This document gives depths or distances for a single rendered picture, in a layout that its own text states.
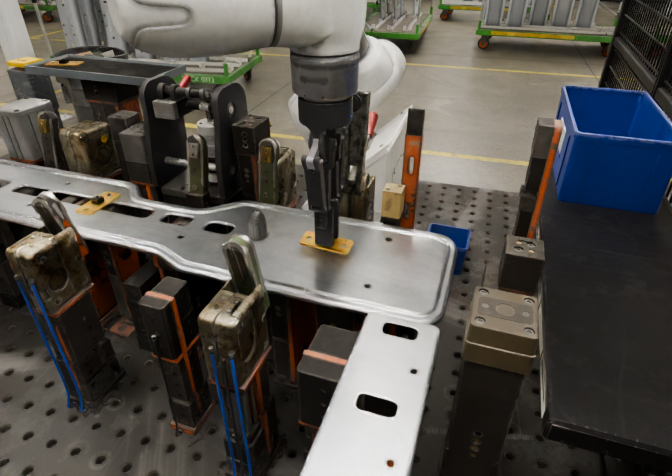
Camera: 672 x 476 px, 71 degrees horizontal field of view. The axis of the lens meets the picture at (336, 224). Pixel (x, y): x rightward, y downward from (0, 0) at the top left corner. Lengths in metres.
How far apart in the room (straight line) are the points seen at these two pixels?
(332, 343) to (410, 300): 0.13
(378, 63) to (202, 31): 0.96
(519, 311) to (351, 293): 0.23
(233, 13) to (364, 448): 0.47
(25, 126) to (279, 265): 0.73
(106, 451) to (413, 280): 0.59
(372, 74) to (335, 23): 0.87
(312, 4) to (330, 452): 0.48
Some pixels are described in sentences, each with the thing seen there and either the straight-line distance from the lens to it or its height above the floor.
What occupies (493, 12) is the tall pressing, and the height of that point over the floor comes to 0.47.
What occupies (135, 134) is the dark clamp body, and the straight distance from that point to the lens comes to 1.10.
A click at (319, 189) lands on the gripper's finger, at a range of 0.66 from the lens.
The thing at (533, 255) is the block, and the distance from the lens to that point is 0.68.
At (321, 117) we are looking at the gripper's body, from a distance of 0.63.
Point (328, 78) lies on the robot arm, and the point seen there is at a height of 1.29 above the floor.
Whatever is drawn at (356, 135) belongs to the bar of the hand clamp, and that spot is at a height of 1.14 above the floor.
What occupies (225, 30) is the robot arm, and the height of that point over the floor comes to 1.35.
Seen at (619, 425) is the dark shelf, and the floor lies 1.03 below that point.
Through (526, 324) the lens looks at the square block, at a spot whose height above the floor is 1.06.
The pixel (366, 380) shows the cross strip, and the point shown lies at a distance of 0.58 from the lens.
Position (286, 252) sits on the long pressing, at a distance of 0.77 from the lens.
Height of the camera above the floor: 1.44
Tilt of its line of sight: 32 degrees down
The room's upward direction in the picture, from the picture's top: straight up
